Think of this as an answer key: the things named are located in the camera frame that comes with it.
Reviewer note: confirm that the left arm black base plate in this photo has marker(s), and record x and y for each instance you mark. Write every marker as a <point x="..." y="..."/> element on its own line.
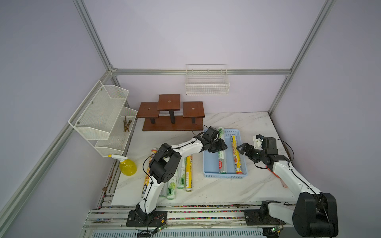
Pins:
<point x="139" y="219"/>

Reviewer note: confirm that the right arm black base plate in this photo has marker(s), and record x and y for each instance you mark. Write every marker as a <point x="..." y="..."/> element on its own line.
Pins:
<point x="261" y="216"/>

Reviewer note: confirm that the yellow wrap roll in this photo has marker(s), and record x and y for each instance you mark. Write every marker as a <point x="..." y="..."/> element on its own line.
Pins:
<point x="236" y="155"/>
<point x="188" y="181"/>
<point x="147" y="177"/>

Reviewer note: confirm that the white wire wall basket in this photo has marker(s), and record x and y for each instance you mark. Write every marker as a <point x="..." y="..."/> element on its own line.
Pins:
<point x="207" y="80"/>

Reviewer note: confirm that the red rubber glove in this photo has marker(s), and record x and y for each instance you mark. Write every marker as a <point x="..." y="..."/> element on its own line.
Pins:
<point x="282" y="182"/>

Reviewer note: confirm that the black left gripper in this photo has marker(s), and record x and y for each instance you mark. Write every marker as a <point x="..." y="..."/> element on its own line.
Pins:
<point x="221" y="144"/>

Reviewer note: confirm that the yellow spray bottle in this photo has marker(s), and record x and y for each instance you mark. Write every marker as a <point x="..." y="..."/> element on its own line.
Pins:
<point x="127" y="166"/>

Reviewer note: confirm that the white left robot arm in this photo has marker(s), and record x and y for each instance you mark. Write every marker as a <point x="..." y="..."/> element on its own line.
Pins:
<point x="166" y="160"/>

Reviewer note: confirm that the aluminium rail frame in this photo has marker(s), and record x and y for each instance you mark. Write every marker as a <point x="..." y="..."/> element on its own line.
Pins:
<point x="205" y="221"/>

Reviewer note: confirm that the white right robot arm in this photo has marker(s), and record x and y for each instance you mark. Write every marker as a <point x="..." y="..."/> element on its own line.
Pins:
<point x="315" y="212"/>

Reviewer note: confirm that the white mesh two-tier shelf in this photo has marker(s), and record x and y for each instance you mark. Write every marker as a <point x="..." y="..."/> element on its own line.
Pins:
<point x="99" y="119"/>

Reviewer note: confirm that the wooden clothespins bundle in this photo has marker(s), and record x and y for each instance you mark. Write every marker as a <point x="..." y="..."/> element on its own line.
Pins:
<point x="126" y="123"/>

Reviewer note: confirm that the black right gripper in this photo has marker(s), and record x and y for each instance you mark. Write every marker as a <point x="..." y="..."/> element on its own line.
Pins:
<point x="245" y="146"/>

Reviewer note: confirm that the brown wooden tiered stand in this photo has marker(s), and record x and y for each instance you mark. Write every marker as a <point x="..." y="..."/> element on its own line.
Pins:
<point x="170" y="114"/>

